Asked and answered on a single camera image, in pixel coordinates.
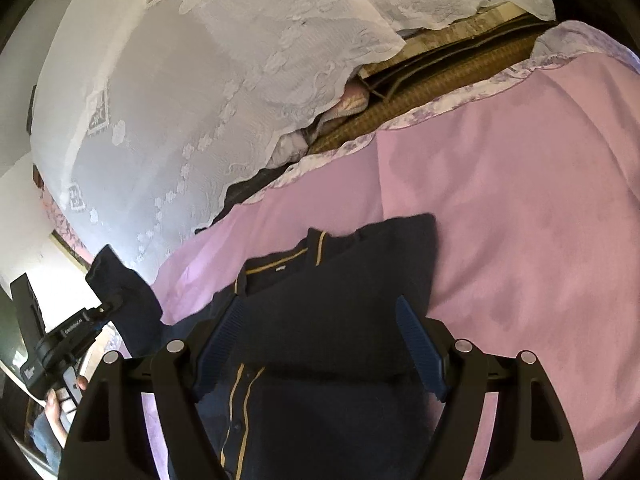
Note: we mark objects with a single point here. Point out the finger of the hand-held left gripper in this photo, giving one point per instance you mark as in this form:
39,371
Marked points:
112,305

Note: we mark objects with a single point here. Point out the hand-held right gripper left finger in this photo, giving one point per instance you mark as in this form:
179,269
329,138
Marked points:
222,342

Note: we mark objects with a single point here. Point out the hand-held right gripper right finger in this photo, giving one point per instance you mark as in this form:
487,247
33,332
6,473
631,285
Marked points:
420,345

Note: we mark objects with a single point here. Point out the navy cardigan with yellow trim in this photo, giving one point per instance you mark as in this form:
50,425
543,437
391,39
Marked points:
325,285

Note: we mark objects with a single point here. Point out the person's left forearm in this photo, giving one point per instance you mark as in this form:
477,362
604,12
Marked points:
44,440

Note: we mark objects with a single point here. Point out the person's left hand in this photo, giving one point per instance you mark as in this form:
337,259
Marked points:
56,410

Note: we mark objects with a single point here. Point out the pink bed sheet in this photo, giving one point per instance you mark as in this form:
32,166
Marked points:
500,185

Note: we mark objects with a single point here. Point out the brown woven mat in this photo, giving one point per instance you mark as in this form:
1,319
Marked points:
400,105

